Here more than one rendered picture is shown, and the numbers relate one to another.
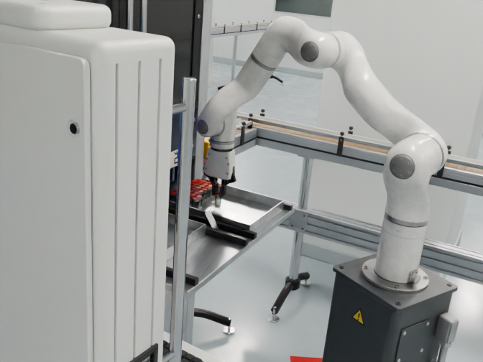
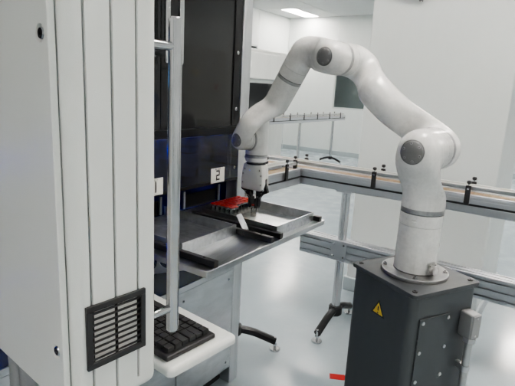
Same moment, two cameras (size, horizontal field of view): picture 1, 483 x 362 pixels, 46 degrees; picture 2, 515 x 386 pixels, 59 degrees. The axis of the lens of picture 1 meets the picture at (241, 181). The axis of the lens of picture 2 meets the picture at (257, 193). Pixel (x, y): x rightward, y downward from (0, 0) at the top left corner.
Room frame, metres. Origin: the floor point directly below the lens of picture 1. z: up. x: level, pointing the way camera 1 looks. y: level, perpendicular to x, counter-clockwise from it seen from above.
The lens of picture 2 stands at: (0.13, -0.17, 1.37)
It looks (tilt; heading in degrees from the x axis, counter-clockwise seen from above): 13 degrees down; 8
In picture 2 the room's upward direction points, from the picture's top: 3 degrees clockwise
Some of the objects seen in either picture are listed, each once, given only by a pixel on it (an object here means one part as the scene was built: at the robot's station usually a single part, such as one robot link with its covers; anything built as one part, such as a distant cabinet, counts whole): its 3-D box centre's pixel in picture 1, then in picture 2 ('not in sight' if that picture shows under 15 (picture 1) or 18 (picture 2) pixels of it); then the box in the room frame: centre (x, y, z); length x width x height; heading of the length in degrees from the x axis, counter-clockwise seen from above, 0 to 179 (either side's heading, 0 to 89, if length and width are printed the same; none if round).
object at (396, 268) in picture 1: (399, 248); (418, 241); (1.47, -0.47, 0.95); 0.19 x 0.19 x 0.18
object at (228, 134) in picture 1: (223, 119); (256, 136); (1.83, 0.08, 1.19); 0.09 x 0.08 x 0.13; 146
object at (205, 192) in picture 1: (202, 196); (239, 207); (1.85, 0.13, 0.90); 0.18 x 0.02 x 0.05; 153
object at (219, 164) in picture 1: (221, 160); (255, 174); (1.84, 0.08, 1.05); 0.10 x 0.08 x 0.11; 64
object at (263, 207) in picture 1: (223, 204); (257, 214); (1.81, 0.05, 0.90); 0.34 x 0.26 x 0.04; 63
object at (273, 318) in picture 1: (291, 289); (334, 315); (2.69, -0.32, 0.07); 0.50 x 0.08 x 0.14; 154
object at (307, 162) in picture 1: (300, 223); (340, 254); (2.69, -0.32, 0.46); 0.09 x 0.09 x 0.77; 64
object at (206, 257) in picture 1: (185, 224); (220, 228); (1.68, 0.17, 0.87); 0.70 x 0.48 x 0.02; 154
